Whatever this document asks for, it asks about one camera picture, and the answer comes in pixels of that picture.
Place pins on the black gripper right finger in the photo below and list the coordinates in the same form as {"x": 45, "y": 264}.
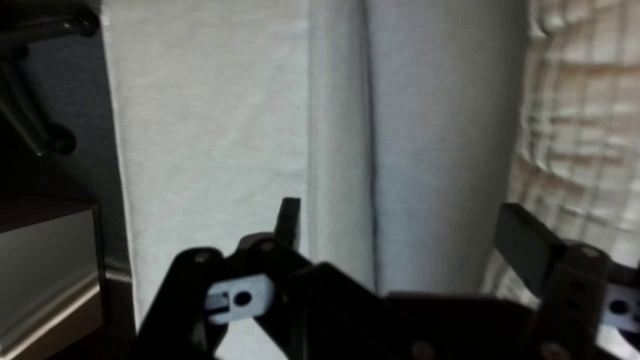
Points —
{"x": 581, "y": 292}

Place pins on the black office chair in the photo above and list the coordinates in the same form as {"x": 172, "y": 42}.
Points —
{"x": 60, "y": 139}

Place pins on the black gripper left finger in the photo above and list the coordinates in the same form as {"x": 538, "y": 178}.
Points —
{"x": 192, "y": 301}

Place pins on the white quilted pillow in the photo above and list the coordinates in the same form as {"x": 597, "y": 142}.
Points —
{"x": 587, "y": 132}

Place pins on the grey fabric couch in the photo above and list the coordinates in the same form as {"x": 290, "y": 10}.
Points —
{"x": 232, "y": 132}

